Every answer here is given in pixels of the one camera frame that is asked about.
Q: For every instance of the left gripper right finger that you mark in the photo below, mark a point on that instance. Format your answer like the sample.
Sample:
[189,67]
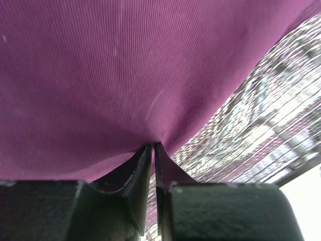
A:
[191,210]

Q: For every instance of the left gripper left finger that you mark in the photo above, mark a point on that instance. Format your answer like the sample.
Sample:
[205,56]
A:
[111,208]

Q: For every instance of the wire mesh instrument tray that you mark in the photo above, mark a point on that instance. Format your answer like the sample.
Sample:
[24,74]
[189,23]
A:
[268,130]

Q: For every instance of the purple cloth wrap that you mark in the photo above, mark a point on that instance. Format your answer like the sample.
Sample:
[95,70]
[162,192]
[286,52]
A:
[84,84]

